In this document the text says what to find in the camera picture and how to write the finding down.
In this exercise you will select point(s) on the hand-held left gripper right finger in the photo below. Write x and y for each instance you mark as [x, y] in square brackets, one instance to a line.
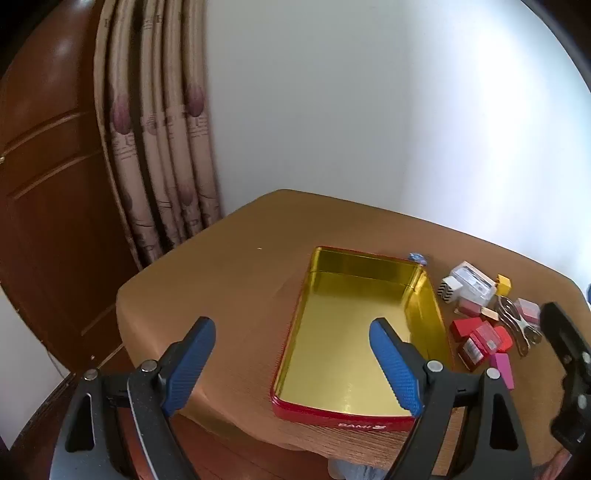
[397, 369]

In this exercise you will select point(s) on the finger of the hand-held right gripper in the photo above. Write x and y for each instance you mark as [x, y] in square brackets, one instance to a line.
[575, 350]

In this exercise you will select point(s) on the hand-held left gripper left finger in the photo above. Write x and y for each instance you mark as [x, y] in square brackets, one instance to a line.
[189, 364]

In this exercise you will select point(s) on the pink wooden block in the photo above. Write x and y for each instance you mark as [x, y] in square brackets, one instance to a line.
[468, 308]
[528, 311]

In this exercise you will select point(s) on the red tin box gold inside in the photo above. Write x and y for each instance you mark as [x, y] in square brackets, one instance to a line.
[341, 341]

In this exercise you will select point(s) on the yellow wooden block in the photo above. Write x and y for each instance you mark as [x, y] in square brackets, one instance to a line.
[504, 286]

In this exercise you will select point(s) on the red wooden block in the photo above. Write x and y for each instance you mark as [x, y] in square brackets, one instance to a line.
[463, 328]
[505, 339]

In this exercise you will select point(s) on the small dark red box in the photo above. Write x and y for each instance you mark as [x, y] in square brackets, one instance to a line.
[470, 355]

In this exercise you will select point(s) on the magenta wooden block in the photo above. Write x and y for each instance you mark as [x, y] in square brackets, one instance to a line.
[502, 369]

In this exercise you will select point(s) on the small red labelled box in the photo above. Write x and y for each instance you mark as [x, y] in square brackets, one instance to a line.
[485, 339]

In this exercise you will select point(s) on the beige wooden block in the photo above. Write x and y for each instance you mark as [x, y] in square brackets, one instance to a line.
[490, 314]

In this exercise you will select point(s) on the brown wood-grain table cover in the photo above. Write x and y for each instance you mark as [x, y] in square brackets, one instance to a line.
[221, 277]

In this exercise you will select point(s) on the white block with striped face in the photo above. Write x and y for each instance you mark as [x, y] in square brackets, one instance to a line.
[449, 290]

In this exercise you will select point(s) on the small blue white wrapper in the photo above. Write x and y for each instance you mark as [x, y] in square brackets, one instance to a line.
[417, 258]

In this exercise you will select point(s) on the clear plastic box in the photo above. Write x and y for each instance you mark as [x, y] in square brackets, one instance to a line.
[473, 281]

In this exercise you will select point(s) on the brown wooden door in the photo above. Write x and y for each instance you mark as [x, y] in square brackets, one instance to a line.
[51, 207]

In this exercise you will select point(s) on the beige patterned curtain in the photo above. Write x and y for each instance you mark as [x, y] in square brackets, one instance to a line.
[157, 138]

